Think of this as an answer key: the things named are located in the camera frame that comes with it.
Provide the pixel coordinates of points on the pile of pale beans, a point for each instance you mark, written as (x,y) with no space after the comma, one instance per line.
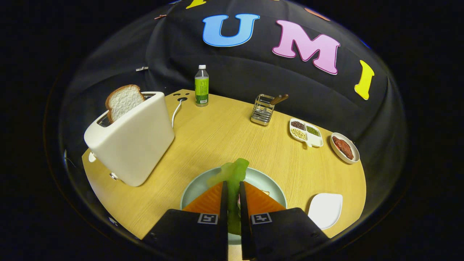
(298,134)

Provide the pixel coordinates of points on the white toaster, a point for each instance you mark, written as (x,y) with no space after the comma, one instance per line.
(137,145)

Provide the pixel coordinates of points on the white divided dish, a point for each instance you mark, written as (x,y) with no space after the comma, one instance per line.
(314,140)

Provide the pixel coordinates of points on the white square plate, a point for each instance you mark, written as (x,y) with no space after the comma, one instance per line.
(324,210)

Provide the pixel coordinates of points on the green label drink bottle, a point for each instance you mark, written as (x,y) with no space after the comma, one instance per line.
(201,90)

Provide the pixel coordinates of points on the green lettuce leaf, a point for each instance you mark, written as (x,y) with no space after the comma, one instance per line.
(235,174)

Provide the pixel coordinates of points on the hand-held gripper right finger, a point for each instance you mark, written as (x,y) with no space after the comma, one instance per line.
(243,206)

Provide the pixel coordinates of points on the pile of dark red beans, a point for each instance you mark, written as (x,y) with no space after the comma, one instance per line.
(297,125)

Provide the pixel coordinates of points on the pile of green beans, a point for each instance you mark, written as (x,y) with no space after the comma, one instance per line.
(313,130)

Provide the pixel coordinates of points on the white bread slice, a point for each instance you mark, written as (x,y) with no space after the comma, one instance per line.
(125,101)

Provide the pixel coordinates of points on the toasted bread slice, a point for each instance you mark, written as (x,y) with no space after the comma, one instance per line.
(265,192)

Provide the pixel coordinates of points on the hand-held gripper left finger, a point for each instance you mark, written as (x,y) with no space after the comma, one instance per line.
(224,203)

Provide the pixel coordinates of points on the wooden cloth clip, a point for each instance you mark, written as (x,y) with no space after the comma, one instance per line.
(160,16)

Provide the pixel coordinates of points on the white meat plate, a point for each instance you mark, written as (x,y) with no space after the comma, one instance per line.
(337,154)

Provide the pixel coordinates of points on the pale green round plate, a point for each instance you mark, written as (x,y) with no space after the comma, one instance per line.
(195,188)

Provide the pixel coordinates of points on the red meat slices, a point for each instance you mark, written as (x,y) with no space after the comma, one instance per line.
(343,146)

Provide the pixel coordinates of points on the metal cloth clip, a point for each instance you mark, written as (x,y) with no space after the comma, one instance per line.
(142,68)

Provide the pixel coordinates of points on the black backdrop cloth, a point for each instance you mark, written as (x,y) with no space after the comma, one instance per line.
(253,72)

